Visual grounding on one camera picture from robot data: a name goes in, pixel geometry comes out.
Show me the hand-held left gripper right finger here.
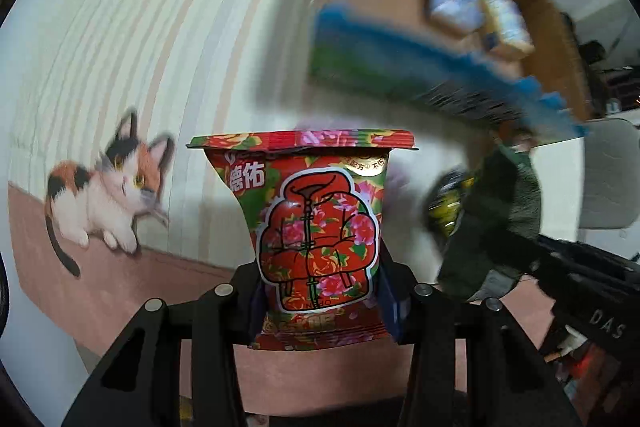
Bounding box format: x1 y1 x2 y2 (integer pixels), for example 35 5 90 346
378 256 582 427

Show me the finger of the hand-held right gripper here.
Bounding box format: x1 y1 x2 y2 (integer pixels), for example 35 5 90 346
492 247 548 284

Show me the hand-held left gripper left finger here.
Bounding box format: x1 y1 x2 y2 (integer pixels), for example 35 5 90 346
61 263 266 427

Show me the dark green packet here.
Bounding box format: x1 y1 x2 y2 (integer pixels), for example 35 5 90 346
425 146 544 304

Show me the red floral tissue packet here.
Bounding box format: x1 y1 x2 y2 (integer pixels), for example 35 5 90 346
186 129 420 352

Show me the cardboard box with blue-green print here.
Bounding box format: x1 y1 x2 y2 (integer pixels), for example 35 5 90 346
306 0 595 148

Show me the grey chair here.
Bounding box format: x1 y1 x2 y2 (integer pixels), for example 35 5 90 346
530 118 640 233

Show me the cat print striped blanket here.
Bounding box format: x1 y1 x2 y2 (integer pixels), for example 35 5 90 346
7 0 453 408

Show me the yellow tissue packet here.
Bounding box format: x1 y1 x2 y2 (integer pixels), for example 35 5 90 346
480 0 535 60

